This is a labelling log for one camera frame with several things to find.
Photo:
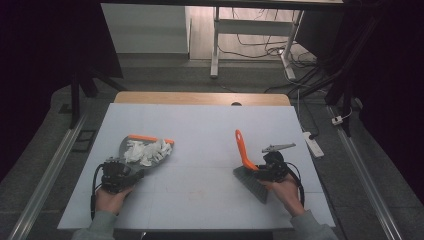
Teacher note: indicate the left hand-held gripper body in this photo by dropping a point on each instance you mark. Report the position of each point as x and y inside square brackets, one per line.
[115, 175]

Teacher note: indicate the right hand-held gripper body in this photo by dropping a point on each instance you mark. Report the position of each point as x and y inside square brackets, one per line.
[276, 165]

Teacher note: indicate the pile of white paper scraps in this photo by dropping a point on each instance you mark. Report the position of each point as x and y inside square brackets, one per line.
[148, 152]

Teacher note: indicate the grey dustpan with orange edge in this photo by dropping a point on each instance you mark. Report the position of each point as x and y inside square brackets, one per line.
[146, 146]

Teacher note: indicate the person's left hand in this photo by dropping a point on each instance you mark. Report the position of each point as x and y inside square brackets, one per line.
[111, 200]

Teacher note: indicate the person's right hand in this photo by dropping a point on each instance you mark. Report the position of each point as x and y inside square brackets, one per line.
[286, 195]

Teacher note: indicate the white power strip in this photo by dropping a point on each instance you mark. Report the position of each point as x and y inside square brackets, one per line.
[313, 144]

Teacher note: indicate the black floor plate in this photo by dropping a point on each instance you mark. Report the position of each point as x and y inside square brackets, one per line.
[84, 141]

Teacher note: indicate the small white plug adaptor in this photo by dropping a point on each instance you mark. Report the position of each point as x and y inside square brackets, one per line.
[337, 120]

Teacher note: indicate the white foam board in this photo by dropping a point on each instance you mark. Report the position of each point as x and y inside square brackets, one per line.
[206, 120]

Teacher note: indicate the black metal stand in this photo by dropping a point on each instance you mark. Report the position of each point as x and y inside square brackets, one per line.
[75, 96]
[346, 100]

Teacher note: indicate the wooden table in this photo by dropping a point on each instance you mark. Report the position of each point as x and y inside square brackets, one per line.
[186, 98]

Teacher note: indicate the white cabinet panel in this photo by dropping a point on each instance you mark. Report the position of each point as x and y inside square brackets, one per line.
[145, 28]

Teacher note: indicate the aluminium rail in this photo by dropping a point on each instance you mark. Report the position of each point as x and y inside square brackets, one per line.
[46, 176]
[366, 180]

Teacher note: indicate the white desk frame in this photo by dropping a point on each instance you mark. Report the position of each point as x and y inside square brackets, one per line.
[250, 27]

